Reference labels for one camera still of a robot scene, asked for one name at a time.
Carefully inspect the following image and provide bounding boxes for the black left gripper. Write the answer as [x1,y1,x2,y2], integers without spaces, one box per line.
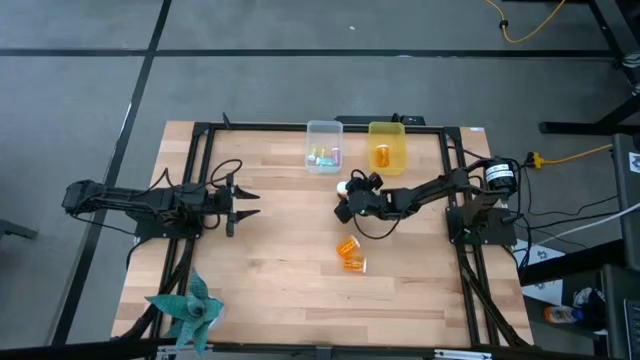
[202,171,262,238]

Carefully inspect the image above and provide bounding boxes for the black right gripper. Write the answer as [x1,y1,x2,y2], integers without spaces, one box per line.
[333,172,390,225]

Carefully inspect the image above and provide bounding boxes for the clear plastic bin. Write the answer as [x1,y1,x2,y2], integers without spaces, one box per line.
[305,119,345,176]

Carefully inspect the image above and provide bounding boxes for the yellow plastic bin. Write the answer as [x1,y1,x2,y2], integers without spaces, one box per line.
[367,120,408,177]

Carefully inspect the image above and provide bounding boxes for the teal artificial succulent plant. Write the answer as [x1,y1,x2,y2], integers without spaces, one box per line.
[144,269,226,358]

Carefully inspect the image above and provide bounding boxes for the black beam with white label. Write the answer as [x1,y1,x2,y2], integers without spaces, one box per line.
[0,337,640,360]

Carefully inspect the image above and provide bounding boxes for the white printed paper sheet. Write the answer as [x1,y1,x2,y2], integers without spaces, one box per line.
[513,238,565,307]

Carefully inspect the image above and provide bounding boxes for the dark furniture leg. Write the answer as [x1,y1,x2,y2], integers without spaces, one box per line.
[0,218,40,242]

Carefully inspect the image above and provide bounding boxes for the orange drink bottle blue cap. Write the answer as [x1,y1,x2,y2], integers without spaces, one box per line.
[543,305,585,326]

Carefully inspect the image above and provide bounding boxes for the black and white shoe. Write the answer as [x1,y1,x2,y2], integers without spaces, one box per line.
[571,286,610,332]

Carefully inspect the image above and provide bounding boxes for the black stand legs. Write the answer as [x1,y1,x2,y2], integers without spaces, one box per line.
[538,0,640,136]

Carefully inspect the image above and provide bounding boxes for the grey cabinet with marker tag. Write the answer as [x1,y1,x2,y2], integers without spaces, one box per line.
[611,132,640,274]

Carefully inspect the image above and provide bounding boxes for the black desk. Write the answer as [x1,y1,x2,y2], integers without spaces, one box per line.
[518,238,640,360]

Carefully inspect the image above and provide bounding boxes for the black metal table frame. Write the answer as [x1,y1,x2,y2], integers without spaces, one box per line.
[119,112,534,351]

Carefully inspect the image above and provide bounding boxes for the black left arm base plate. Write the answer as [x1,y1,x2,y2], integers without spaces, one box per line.
[133,218,205,241]

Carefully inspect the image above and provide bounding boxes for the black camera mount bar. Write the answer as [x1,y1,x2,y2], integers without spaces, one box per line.
[334,114,427,127]

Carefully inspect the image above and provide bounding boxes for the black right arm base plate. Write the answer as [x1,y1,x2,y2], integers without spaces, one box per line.
[446,205,518,247]

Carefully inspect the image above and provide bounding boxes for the yellow extension cable with plug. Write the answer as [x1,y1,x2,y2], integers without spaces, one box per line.
[524,143,614,170]

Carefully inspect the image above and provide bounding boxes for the yellow cable with black clip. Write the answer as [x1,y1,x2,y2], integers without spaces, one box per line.
[482,0,567,45]

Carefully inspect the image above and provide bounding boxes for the white cable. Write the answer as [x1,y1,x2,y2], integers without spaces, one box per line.
[535,201,640,247]

